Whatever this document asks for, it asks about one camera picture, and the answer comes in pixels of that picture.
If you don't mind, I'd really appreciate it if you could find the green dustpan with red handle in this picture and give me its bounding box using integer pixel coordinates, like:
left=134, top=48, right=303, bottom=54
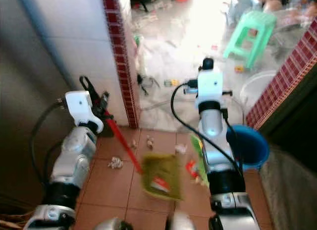
left=104, top=116, right=182, bottom=201

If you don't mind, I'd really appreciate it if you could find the large crumpled white paper scrap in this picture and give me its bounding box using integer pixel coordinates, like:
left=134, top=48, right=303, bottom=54
left=107, top=157, right=124, bottom=170

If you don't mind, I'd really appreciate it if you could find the white plastic basin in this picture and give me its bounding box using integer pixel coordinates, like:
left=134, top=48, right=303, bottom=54
left=238, top=70, right=278, bottom=113

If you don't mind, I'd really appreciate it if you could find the green plastic stool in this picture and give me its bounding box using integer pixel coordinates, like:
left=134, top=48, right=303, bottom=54
left=222, top=10, right=277, bottom=70

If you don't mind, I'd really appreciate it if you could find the small crumpled white paper scrap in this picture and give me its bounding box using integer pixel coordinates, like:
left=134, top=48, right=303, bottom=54
left=174, top=143, right=188, bottom=155

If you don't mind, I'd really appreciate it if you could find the blue plastic bucket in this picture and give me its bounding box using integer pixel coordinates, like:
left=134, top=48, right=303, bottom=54
left=225, top=124, right=271, bottom=171

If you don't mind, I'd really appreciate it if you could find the seated person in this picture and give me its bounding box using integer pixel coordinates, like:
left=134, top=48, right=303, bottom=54
left=262, top=0, right=317, bottom=18

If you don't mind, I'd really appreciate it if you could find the red wrapper litter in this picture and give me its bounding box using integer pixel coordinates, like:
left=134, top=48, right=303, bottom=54
left=185, top=160, right=201, bottom=181

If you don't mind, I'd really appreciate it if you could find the silver left robot foot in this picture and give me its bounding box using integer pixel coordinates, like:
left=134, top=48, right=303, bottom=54
left=104, top=217, right=135, bottom=230

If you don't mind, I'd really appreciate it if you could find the silver robot foot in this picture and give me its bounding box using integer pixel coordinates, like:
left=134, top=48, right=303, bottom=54
left=165, top=210, right=199, bottom=230
left=104, top=217, right=135, bottom=230

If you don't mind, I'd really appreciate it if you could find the silver right robot foot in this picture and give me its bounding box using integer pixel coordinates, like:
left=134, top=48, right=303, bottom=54
left=165, top=210, right=199, bottom=230

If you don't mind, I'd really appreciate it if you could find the brown wicker basket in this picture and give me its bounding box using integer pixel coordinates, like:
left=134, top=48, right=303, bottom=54
left=0, top=217, right=31, bottom=230

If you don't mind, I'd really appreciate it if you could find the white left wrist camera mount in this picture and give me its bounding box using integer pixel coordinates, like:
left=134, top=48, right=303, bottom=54
left=64, top=90, right=99, bottom=129

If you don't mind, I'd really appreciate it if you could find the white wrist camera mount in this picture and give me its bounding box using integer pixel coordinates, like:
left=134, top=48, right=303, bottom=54
left=64, top=90, right=99, bottom=129
left=195, top=69, right=225, bottom=105

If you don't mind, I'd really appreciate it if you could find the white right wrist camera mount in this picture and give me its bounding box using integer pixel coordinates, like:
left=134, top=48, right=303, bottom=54
left=195, top=69, right=225, bottom=105

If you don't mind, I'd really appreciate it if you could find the black wire tangle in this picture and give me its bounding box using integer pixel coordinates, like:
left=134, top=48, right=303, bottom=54
left=137, top=73, right=159, bottom=95

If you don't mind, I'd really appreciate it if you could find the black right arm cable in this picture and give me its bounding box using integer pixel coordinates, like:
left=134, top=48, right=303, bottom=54
left=170, top=80, right=244, bottom=169

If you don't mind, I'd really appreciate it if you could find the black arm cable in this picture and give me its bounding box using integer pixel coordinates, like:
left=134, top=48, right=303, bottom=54
left=28, top=101, right=67, bottom=177
left=170, top=80, right=244, bottom=169

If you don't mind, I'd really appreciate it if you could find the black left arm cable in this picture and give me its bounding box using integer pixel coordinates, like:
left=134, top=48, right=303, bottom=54
left=28, top=101, right=67, bottom=177

